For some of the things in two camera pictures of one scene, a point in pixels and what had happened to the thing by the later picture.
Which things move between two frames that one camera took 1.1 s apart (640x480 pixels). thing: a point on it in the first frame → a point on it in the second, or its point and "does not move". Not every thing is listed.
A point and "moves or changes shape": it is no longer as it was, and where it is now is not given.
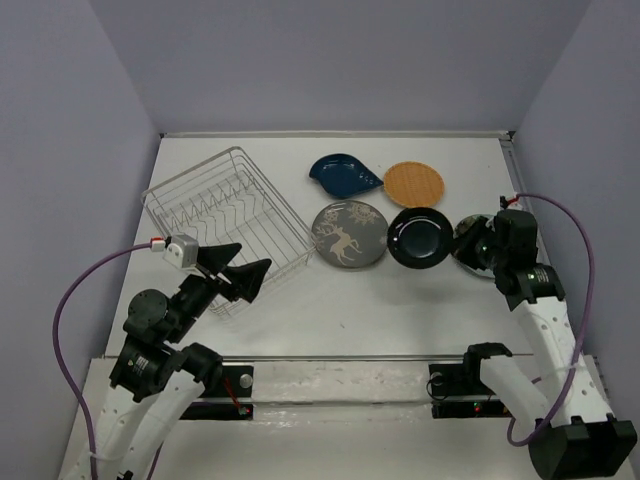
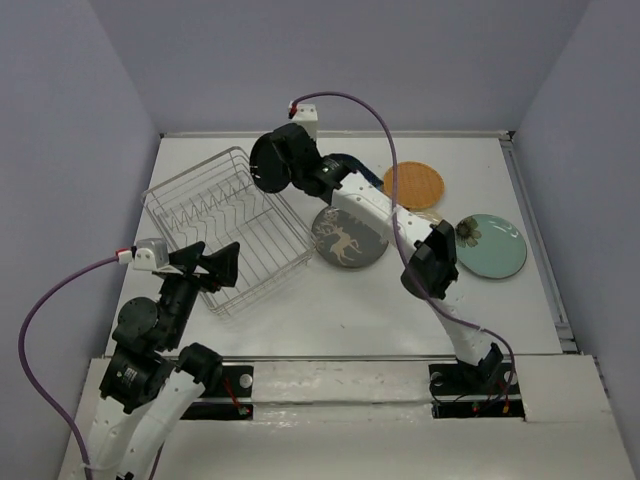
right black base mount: x=460 y=393 does not move
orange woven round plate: x=414 y=184 does not move
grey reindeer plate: x=349 y=234 does not move
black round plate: x=420 y=238 moves or changes shape
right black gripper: x=479 y=227 → x=313 y=142
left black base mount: x=229 y=399 does not move
